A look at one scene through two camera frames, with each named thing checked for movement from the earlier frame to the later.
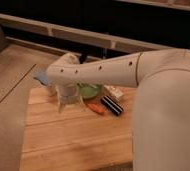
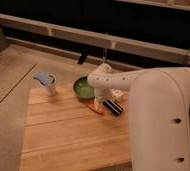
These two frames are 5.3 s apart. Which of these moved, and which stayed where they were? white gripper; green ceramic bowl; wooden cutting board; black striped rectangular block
Moved: white gripper
Stayed: black striped rectangular block; green ceramic bowl; wooden cutting board
